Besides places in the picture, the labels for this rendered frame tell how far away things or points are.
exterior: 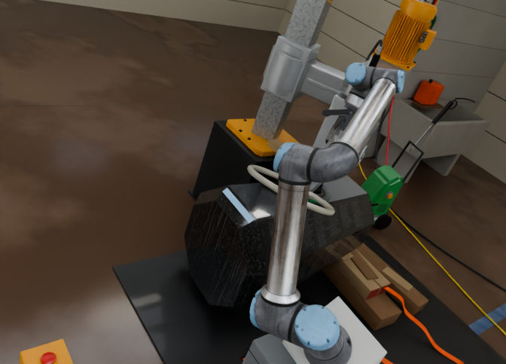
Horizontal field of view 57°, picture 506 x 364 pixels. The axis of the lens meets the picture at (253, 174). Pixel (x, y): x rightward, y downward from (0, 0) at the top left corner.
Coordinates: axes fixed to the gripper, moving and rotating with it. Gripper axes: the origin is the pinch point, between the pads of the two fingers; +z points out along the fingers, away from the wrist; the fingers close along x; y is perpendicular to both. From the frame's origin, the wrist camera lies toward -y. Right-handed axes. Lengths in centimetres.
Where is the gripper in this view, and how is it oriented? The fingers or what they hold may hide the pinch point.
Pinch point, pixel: (327, 145)
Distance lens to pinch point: 213.2
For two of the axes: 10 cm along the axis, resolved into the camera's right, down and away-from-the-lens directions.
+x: -0.2, -1.7, 9.9
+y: 8.9, 4.5, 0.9
